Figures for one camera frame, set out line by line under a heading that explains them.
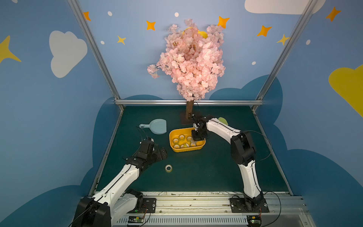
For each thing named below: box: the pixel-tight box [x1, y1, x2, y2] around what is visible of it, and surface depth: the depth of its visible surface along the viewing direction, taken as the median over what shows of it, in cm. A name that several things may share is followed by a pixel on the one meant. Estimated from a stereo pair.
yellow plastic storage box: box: [169, 127, 207, 153], surface depth 100 cm
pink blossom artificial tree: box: [146, 18, 226, 120], surface depth 74 cm
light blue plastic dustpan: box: [138, 118, 167, 135], surface depth 111 cm
